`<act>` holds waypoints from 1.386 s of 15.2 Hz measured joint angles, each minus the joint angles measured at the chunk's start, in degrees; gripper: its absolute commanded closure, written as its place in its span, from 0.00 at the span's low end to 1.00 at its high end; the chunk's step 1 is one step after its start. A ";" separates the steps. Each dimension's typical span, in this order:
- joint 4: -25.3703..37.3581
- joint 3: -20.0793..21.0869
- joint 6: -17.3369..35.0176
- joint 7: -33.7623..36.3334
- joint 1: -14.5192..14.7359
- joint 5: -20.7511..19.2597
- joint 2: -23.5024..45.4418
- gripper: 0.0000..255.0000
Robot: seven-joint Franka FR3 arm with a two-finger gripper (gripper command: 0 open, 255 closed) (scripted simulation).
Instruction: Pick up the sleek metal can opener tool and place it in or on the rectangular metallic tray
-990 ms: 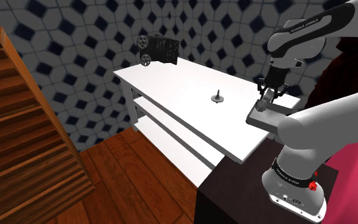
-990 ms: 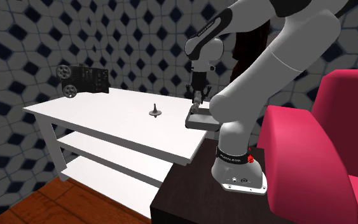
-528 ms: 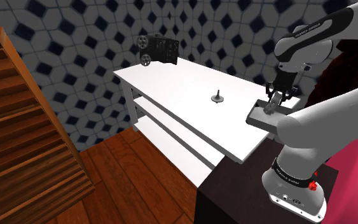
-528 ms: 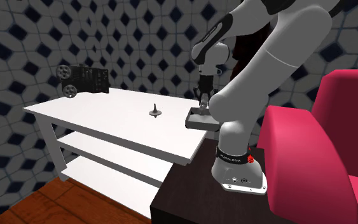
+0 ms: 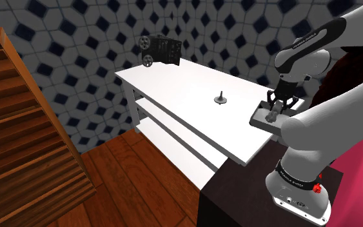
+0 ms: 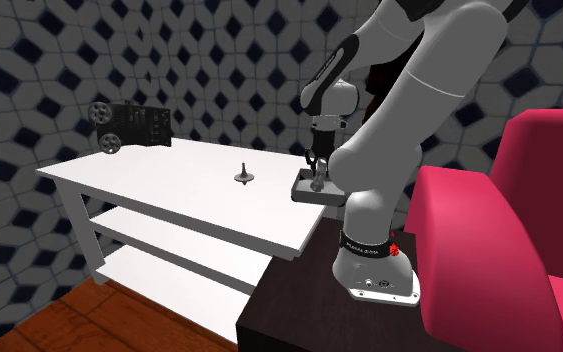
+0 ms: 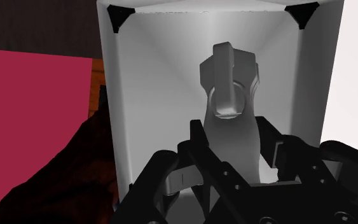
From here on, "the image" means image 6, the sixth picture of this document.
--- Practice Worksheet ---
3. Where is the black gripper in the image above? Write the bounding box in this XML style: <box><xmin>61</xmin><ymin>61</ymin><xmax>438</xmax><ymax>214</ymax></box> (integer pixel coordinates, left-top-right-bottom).
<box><xmin>303</xmin><ymin>128</ymin><xmax>336</xmax><ymax>178</ymax></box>

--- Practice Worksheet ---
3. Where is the grey small figure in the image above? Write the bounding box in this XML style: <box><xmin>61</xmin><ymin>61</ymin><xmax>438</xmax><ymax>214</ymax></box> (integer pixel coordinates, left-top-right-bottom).
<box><xmin>309</xmin><ymin>158</ymin><xmax>328</xmax><ymax>193</ymax></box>

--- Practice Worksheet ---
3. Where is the grey square tray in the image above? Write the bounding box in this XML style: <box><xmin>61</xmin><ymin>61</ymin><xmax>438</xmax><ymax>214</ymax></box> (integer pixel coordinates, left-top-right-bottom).
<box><xmin>290</xmin><ymin>167</ymin><xmax>348</xmax><ymax>207</ymax></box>

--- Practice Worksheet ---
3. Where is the grey spinning top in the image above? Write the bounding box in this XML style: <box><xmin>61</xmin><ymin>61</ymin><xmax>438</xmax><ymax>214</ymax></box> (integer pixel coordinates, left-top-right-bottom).
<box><xmin>233</xmin><ymin>161</ymin><xmax>255</xmax><ymax>187</ymax></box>

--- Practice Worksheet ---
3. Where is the white table with shelves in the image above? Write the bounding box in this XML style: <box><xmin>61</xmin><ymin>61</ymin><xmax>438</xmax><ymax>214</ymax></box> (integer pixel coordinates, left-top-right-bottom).
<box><xmin>35</xmin><ymin>137</ymin><xmax>342</xmax><ymax>345</ymax></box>

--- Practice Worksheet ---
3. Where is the dark robot stand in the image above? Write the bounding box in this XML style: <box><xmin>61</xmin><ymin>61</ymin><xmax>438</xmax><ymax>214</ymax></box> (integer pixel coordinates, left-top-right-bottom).
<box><xmin>235</xmin><ymin>216</ymin><xmax>468</xmax><ymax>352</ymax></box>

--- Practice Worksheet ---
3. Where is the black film projector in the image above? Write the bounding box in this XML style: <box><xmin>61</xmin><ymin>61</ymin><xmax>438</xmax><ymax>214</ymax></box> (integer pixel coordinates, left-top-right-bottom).
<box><xmin>87</xmin><ymin>99</ymin><xmax>174</xmax><ymax>156</ymax></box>

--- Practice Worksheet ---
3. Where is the pink sofa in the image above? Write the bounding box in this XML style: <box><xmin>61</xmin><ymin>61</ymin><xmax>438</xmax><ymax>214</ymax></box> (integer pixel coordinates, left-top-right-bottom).
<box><xmin>403</xmin><ymin>108</ymin><xmax>563</xmax><ymax>352</ymax></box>

